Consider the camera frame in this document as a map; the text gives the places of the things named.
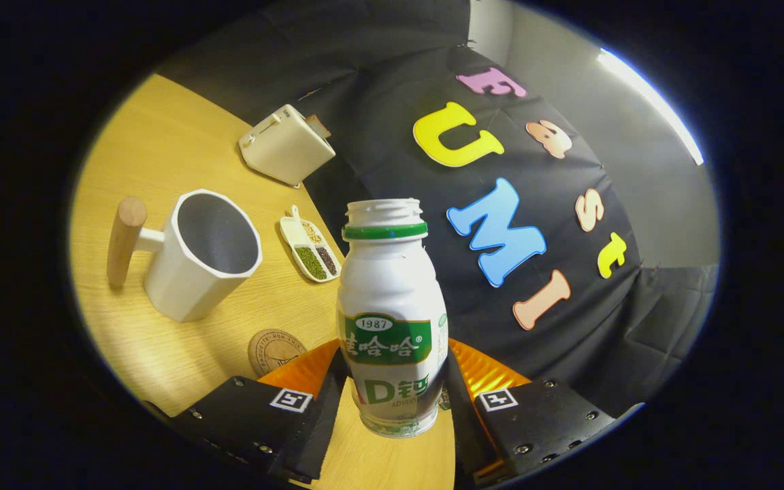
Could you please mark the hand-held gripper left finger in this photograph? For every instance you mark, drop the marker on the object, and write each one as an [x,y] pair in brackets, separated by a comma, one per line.
[320,422]

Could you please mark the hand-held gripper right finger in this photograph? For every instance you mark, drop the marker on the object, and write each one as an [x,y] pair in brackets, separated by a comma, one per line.
[463,415]

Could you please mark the round cork coaster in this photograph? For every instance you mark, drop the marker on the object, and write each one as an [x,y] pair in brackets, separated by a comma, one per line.
[273,350]

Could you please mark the white juice bottle green label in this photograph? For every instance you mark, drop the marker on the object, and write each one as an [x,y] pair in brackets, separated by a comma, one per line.
[392,286]

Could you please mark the white divided dish with beans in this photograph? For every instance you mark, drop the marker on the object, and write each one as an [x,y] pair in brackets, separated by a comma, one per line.
[310,262]

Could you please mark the cream toaster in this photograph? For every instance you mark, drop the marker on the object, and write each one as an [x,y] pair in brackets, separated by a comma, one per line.
[283,146]

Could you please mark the toast slice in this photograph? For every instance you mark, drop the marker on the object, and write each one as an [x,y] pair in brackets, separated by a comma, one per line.
[318,126]

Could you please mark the wooden table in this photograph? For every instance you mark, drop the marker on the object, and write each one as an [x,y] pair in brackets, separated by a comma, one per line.
[154,150]

